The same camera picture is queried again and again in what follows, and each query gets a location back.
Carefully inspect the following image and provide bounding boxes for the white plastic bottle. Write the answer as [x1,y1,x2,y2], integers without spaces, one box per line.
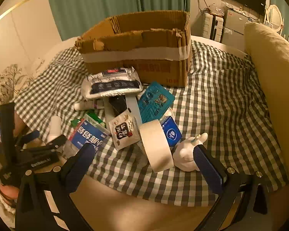
[47,116,61,142]

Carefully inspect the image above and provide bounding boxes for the blue white medicine box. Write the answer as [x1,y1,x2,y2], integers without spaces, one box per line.
[69,119,111,151]

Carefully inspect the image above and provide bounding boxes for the white rabbit figurine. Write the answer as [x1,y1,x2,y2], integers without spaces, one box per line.
[173,132,208,172]

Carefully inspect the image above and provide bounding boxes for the white toothpaste tube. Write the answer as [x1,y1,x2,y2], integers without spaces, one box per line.
[74,100,104,111]

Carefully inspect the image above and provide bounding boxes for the blue tissue packet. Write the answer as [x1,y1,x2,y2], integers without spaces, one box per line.
[161,116,182,147]

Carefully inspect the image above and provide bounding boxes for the white tape roll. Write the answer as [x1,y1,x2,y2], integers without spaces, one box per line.
[139,119,174,173]

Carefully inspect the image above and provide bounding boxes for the silver crinkled foil bag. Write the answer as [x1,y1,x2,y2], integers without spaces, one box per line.
[81,67,143,101]

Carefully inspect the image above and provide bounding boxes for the teal sachet packet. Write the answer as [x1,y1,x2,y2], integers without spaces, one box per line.
[138,82,175,123]

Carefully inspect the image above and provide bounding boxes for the black clip object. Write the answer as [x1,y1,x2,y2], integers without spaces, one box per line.
[109,95,127,116]

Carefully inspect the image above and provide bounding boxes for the person's left hand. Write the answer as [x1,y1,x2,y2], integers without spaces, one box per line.
[0,110,27,203]

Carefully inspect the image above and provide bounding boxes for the green small box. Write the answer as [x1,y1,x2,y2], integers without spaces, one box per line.
[71,110,106,127]

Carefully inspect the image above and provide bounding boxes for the phone on left gripper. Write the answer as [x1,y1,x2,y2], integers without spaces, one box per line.
[0,102,16,165]

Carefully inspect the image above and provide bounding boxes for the floral white bedsheet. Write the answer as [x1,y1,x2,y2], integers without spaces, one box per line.
[0,58,49,105]

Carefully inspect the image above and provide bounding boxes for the white brown snack sachet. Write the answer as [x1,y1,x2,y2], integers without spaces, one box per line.
[109,108,141,151]

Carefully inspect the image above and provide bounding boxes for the green curtain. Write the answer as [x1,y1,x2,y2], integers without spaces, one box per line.
[44,0,192,41]

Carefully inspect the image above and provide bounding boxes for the brown cardboard box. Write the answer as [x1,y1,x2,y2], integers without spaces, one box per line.
[75,10,192,88]

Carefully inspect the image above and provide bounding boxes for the cream pillow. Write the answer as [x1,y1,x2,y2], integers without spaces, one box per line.
[244,23,289,177]

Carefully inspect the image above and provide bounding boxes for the grey mini fridge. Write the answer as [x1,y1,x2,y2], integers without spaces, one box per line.
[221,9,248,52]

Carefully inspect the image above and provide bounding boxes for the white suitcase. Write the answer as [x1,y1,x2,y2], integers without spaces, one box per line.
[201,13,223,42]

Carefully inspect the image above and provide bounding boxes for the white oval mirror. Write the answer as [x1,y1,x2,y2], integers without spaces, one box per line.
[264,5,284,35]

